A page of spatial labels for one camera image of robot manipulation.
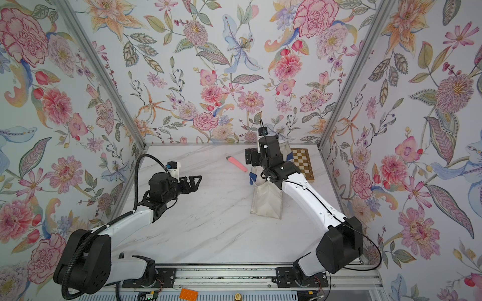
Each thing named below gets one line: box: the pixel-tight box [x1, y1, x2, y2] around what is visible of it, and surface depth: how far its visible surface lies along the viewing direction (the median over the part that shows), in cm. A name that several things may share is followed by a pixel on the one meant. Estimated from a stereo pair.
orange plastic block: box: [179, 288, 199, 301], surface depth 71 cm
